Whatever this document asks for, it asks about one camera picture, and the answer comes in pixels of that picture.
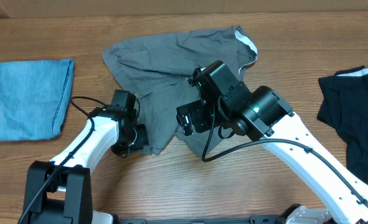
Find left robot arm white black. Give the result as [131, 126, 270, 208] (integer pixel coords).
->
[19, 105, 148, 223]

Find folded blue denim garment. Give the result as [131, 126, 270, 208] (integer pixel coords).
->
[0, 58, 75, 141]

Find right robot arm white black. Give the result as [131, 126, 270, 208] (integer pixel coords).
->
[177, 85, 368, 223]

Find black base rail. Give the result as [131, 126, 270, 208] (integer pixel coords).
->
[109, 203, 334, 224]

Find grey shorts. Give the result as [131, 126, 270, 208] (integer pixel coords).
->
[102, 26, 258, 156]

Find black garment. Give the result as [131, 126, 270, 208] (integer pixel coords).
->
[317, 66, 368, 185]

